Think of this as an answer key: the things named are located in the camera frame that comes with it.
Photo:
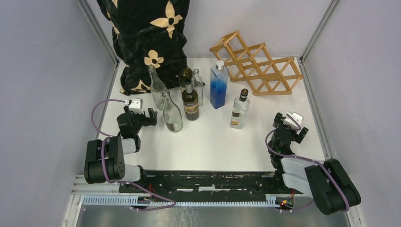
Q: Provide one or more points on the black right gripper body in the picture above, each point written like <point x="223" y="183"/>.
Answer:
<point x="292" y="133"/>

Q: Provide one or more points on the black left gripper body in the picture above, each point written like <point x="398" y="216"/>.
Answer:
<point x="139" y="119"/>

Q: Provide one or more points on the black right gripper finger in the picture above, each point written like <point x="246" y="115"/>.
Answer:
<point x="278" y="121"/>
<point x="299" y="136"/>

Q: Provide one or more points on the clear bottle with black label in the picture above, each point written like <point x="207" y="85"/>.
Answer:
<point x="171" y="113"/>

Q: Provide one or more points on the clear bottle with dark label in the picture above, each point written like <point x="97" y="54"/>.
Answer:
<point x="157" y="87"/>

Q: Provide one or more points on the clear glass bottle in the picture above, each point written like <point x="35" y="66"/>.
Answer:
<point x="240" y="110"/>
<point x="198" y="85"/>

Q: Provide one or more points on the green wine bottle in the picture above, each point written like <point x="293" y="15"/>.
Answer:
<point x="190" y="101"/>
<point x="184" y="74"/>

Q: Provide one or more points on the blue square glass bottle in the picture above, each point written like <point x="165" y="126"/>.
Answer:
<point x="218" y="84"/>

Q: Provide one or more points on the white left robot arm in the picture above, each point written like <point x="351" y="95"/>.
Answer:
<point x="105" y="158"/>

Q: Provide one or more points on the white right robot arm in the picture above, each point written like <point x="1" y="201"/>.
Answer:
<point x="325" y="182"/>

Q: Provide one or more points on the wooden lattice wine rack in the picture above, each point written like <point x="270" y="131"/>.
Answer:
<point x="265" y="75"/>

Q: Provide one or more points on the black floral plush blanket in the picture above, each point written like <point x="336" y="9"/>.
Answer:
<point x="148" y="33"/>

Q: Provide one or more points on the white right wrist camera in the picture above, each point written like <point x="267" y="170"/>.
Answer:
<point x="293" y="120"/>

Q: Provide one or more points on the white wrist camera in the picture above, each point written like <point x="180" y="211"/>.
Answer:
<point x="293" y="120"/>
<point x="136" y="105"/>

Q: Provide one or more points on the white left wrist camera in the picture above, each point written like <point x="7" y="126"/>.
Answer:
<point x="136" y="105"/>

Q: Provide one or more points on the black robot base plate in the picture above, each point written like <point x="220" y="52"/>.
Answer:
<point x="210" y="186"/>

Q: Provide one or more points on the white slotted cable duct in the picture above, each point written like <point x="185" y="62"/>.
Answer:
<point x="134" y="201"/>

